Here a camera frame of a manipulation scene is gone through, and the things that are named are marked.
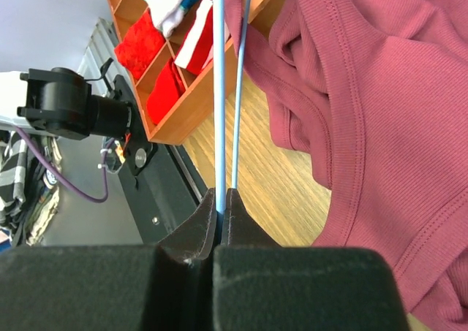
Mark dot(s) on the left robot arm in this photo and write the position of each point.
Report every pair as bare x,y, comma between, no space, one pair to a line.
60,102

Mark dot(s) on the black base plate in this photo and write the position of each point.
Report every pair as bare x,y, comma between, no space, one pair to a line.
160,182

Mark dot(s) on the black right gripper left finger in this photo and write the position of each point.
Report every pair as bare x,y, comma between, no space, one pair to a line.
162,286

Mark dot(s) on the maroon tank top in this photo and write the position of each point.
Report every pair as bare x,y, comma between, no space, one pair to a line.
375,91

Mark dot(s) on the light blue wire hanger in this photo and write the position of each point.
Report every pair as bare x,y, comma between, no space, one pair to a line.
219,103

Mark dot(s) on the red white striped socks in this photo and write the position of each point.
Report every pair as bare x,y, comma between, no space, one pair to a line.
196,50

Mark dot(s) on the red cloth in tray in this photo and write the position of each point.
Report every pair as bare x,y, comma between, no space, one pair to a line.
139,46
167,90

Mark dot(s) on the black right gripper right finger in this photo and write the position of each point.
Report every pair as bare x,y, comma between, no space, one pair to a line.
259,285

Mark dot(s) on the wooden compartment tray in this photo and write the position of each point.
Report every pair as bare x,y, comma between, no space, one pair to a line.
196,103

